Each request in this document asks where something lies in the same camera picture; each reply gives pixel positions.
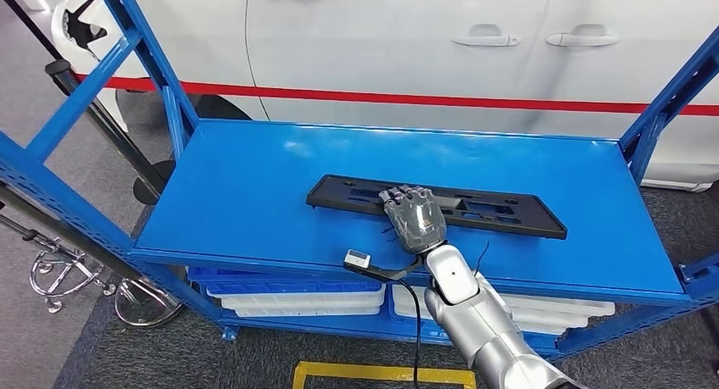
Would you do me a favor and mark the black plastic plate frame part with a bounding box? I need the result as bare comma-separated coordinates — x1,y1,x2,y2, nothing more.
305,174,568,241

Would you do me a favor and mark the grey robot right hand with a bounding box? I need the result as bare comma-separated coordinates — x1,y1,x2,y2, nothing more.
377,185,449,256

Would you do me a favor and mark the white plastic crate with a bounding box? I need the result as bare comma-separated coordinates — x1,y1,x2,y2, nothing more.
204,285,387,311
505,308,590,337
232,304,383,319
393,285,616,320

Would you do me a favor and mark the stanchion post with black top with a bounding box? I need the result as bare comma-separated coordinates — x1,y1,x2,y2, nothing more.
0,0,176,206

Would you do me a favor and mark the blue metal shelf rack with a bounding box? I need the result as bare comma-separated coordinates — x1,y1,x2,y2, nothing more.
0,0,719,360

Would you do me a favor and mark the chrome stanchion post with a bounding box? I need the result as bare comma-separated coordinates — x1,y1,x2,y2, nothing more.
0,184,184,327

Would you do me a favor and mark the yellow floor tape square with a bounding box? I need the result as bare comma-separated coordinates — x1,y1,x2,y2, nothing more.
292,361,477,389

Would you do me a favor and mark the black camera cable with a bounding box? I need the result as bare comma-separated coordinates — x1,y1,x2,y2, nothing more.
393,276,424,389

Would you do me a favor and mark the thin black wire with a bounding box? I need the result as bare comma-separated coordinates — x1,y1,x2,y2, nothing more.
472,240,491,278

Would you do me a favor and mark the white car with red stripe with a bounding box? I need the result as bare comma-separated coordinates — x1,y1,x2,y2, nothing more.
50,0,719,194

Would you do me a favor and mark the blue plastic crate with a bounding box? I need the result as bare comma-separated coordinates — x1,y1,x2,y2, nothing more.
187,265,384,296
387,302,450,342

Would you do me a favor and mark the black stool with chrome base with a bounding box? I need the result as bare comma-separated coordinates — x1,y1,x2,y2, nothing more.
0,212,117,314

